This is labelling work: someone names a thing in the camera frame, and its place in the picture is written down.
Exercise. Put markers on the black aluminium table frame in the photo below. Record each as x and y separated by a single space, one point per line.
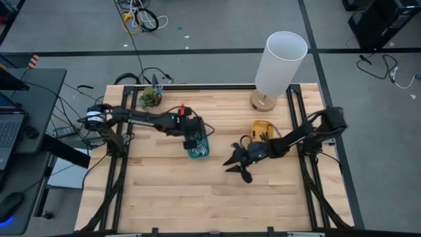
210 87

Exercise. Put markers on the white flat board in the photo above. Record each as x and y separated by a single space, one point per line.
69 171

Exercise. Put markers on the black power strip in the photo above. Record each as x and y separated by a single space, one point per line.
65 131

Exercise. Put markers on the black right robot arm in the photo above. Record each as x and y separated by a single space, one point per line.
296 135

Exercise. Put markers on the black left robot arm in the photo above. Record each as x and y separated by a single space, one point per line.
141 118

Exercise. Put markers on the potted green succulent plant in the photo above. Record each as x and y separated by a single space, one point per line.
149 98

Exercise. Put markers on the silver Energizer battery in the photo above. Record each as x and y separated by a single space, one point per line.
204 149
197 151

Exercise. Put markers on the yellow plastic bin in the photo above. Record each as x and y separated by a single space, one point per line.
258 126

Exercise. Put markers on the teal plastic bin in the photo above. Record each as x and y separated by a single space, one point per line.
197 157

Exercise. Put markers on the orange striped marker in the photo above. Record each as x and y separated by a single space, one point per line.
33 61

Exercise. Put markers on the black desk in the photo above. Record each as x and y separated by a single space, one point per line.
42 98

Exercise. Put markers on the black mouse blue light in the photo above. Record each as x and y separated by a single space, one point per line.
10 204

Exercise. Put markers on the dark laptop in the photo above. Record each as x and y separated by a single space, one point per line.
10 131

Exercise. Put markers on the black equipment cabinet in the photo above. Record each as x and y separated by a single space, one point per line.
385 19

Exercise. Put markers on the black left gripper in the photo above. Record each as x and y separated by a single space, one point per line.
194 131

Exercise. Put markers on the white shade wooden base lamp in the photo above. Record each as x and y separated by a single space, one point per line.
279 66

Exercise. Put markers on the black copper-top battery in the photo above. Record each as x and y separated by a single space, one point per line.
263 136

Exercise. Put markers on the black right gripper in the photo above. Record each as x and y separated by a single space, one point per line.
258 153

